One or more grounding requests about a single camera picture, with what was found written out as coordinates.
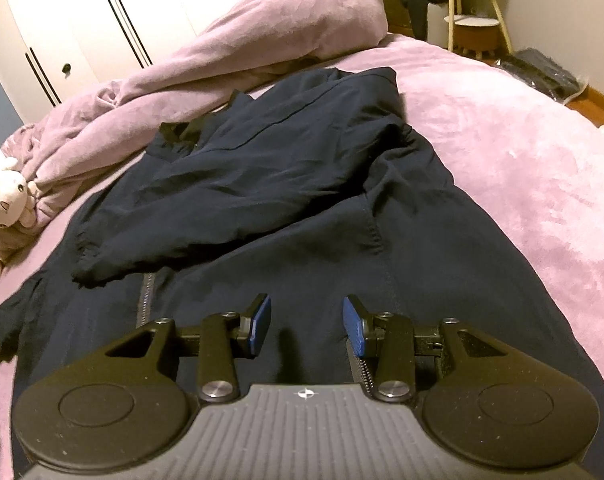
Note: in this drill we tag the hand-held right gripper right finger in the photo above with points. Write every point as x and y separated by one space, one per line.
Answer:
353 325

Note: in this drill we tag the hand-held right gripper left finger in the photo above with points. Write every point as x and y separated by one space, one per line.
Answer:
261 324

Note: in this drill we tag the dark navy jacket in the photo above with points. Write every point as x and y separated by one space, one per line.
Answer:
282 170

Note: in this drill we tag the white plush toy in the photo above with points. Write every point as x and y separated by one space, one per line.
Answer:
7 200

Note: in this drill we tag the pink duvet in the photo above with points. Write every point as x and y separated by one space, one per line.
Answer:
282 25

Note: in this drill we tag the brown round stool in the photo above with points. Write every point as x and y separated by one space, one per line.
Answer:
477 37

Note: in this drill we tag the black packaged item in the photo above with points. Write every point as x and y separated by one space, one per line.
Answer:
542 75

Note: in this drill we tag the white wardrobe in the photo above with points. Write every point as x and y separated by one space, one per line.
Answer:
82 10

